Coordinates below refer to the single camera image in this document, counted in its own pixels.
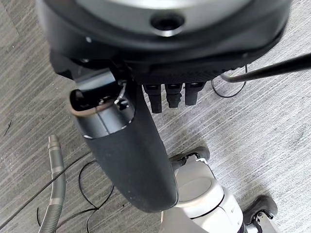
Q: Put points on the silver robot ankle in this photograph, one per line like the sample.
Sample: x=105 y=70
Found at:
x=263 y=224

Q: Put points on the dark robot foot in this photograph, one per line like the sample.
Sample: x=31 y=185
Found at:
x=263 y=206
x=202 y=152

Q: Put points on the silver robot leg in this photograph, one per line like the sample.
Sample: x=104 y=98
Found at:
x=206 y=194

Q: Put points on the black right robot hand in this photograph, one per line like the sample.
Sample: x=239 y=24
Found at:
x=131 y=155

